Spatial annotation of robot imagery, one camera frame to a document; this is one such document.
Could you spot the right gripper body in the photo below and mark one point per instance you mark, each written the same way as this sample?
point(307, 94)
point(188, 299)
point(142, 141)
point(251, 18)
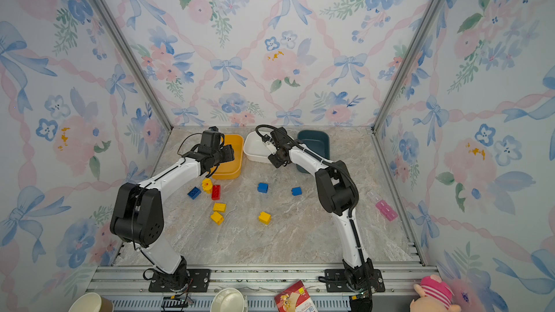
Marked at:
point(274, 160)

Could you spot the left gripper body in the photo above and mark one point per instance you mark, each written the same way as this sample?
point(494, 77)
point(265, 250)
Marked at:
point(217, 157)

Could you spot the yellow plastic bin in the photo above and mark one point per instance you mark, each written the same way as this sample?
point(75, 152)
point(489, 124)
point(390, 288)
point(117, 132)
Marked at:
point(231, 168)

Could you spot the white plastic bin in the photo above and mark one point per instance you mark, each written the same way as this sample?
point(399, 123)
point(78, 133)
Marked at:
point(256, 150)

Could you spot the yellow round lego piece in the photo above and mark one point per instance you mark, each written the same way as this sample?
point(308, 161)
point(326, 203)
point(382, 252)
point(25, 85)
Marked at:
point(207, 186)

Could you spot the dark teal plastic bin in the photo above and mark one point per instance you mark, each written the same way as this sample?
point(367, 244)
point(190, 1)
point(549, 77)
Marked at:
point(317, 141)

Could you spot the blue lego brick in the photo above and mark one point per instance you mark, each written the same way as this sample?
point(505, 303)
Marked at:
point(194, 193)
point(262, 188)
point(296, 191)

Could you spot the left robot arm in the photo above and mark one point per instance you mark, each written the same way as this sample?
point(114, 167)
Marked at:
point(138, 213)

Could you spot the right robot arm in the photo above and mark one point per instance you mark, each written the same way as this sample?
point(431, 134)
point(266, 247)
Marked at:
point(337, 194)

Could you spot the red lego brick left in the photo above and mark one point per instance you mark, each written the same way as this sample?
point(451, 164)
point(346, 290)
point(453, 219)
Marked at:
point(216, 192)

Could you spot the yellow lego brick upper left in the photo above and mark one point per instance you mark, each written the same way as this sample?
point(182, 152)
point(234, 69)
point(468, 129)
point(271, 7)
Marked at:
point(219, 207)

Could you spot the yellow lego brick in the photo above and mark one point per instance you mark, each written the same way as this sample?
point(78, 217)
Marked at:
point(219, 207)
point(217, 218)
point(265, 218)

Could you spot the yellow lego brick lower left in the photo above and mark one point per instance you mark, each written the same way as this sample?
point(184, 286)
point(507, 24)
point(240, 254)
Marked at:
point(217, 218)

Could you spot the yellow lego brick centre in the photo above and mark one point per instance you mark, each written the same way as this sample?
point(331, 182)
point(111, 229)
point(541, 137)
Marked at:
point(265, 218)

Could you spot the pink lego brick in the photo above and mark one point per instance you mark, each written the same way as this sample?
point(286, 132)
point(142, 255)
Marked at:
point(386, 210)

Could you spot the white paper cup centre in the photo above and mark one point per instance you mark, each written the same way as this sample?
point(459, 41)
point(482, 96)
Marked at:
point(229, 300)

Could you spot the red snack box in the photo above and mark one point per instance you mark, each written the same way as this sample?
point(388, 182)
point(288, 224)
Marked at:
point(295, 299)

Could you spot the paper cup left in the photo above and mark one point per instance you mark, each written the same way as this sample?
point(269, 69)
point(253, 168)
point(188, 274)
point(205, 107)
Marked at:
point(92, 302)

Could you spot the pink plush toy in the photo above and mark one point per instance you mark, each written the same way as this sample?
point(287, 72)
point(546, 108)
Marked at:
point(434, 296)

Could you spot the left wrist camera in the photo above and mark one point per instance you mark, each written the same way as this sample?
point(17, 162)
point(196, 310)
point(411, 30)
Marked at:
point(211, 141)

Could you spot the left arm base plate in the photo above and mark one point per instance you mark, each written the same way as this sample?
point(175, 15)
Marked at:
point(182, 281)

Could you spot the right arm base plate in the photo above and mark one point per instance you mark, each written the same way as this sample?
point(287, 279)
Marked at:
point(349, 281)

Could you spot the aluminium rail frame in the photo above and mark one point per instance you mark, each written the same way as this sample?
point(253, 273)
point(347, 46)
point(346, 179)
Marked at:
point(129, 291)

